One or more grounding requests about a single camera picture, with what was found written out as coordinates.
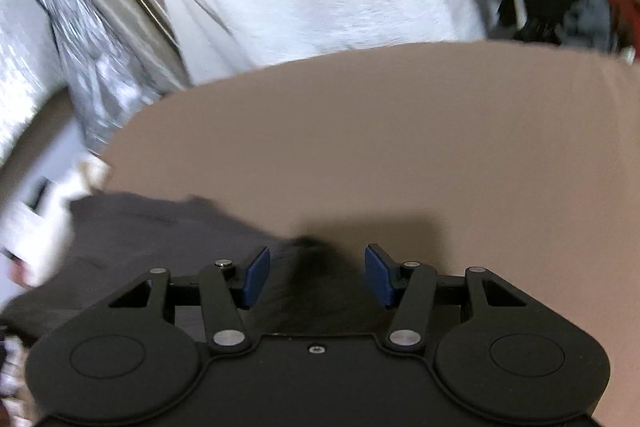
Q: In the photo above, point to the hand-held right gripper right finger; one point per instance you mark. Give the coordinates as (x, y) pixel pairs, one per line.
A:
(377, 274)

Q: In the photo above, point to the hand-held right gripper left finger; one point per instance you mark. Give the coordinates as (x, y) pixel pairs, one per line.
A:
(257, 278)

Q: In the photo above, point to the dark grey garment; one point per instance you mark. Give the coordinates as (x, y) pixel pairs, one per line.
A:
(150, 232)

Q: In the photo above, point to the white crumpled cloth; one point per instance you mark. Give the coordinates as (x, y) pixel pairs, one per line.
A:
(45, 217)

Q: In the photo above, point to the silver grey shiny curtain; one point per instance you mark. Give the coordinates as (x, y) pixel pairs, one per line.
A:
(85, 57)

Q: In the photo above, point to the grey blue cloth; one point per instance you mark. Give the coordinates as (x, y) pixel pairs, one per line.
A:
(590, 19)

